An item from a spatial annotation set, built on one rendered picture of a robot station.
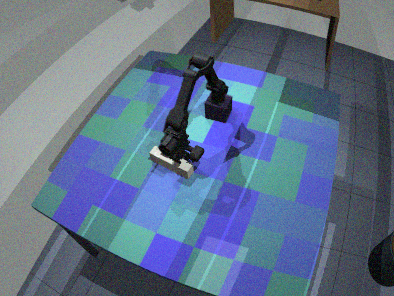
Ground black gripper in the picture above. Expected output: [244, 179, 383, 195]
[160, 134, 205, 162]

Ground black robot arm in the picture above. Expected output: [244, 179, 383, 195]
[158, 52, 229, 161]

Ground black two-prong plug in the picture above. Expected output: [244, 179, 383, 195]
[183, 151, 189, 161]

